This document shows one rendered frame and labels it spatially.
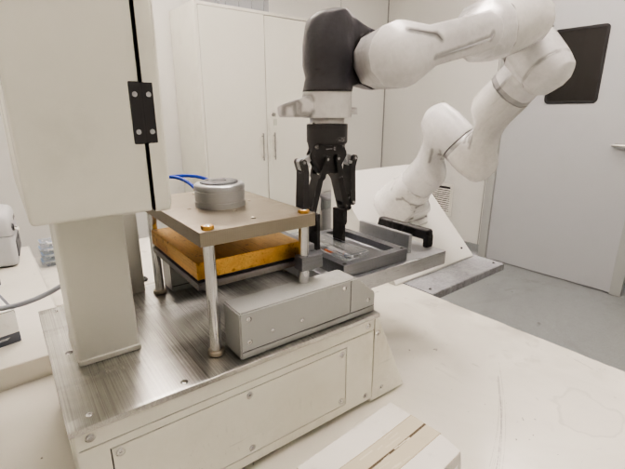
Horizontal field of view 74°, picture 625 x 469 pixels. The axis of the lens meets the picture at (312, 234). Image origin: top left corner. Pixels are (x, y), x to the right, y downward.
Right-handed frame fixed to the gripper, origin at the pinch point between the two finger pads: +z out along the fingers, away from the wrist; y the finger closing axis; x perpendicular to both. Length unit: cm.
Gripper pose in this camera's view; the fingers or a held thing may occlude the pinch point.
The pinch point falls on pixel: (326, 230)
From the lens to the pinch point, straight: 81.7
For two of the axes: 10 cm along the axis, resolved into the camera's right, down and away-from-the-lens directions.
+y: 8.0, -1.8, 5.7
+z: 0.1, 9.6, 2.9
